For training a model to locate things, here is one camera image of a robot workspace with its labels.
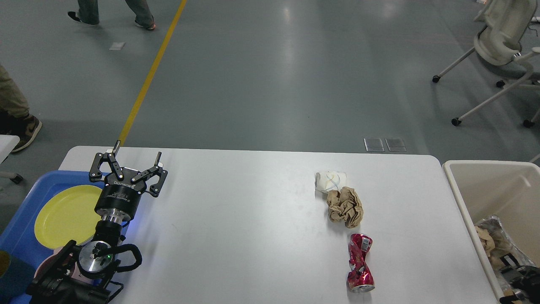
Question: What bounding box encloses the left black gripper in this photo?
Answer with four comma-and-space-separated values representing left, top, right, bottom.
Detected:
88, 141, 168, 222

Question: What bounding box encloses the yellow plate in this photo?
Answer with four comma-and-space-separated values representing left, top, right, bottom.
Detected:
34, 185, 102, 250

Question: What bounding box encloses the pink mug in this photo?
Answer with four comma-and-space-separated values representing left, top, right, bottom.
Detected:
33, 247, 62, 279

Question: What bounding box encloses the dark teal mug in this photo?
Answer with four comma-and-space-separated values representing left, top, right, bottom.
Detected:
0, 250, 35, 304

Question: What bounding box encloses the brown paper wad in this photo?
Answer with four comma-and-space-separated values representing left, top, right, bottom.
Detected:
326, 187, 364, 229

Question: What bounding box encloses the crushed red can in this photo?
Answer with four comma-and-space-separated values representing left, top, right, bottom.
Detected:
347, 233, 375, 293

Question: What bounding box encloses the aluminium foil tray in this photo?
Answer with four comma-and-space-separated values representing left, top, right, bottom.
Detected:
474, 215, 538, 280

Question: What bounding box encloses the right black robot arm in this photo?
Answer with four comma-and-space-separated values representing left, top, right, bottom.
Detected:
499, 254, 540, 304

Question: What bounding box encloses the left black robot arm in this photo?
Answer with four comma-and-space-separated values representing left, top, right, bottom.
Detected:
26, 141, 168, 304

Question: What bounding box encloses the blue plastic tray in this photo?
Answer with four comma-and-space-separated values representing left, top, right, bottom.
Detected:
0, 170, 142, 304

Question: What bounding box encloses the white side table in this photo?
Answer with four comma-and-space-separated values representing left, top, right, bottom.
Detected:
0, 135, 23, 184

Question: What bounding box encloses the person in khaki trousers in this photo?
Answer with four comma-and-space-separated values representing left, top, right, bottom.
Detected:
0, 65, 43, 153

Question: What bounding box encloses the person in grey trousers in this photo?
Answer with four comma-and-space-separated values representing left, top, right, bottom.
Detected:
66, 0, 157, 31

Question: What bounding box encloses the metal floor plate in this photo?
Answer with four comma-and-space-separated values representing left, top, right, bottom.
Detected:
385, 137, 407, 152
363, 137, 385, 152

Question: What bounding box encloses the beige plastic bin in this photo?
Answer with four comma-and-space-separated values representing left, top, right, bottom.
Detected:
443, 161, 539, 303

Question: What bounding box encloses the crumpled brown paper ball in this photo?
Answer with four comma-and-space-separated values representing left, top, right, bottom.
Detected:
475, 226, 510, 270

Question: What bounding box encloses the white office chair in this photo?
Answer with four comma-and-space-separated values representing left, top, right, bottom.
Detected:
432, 0, 539, 126

